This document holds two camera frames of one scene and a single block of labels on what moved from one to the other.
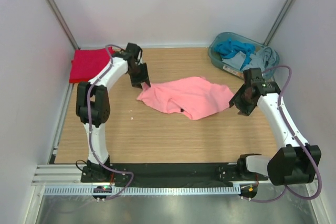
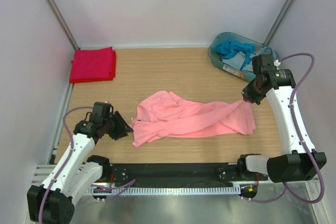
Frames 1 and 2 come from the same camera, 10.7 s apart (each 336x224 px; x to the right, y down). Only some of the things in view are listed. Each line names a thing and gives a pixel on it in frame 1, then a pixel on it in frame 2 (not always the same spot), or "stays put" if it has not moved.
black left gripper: [145, 78] → [123, 128]
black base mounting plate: [224, 173] stays put
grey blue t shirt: [264, 59] stays put
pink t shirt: [192, 96] → [166, 114]
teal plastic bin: [233, 53] stays put
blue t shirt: [228, 48] stays put
